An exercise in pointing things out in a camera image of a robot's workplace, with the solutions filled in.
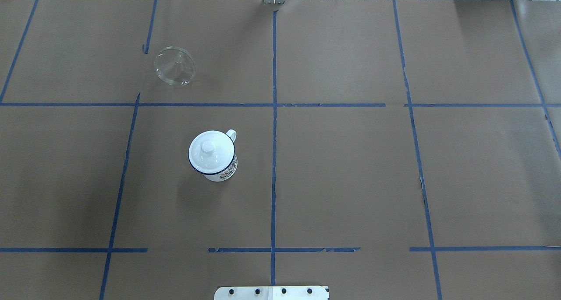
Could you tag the white enamel cup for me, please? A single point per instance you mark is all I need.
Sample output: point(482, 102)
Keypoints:
point(219, 168)

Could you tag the white enamel cup lid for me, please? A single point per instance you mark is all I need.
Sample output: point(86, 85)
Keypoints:
point(211, 151)

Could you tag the white camera mast base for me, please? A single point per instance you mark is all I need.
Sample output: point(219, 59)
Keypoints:
point(272, 293)

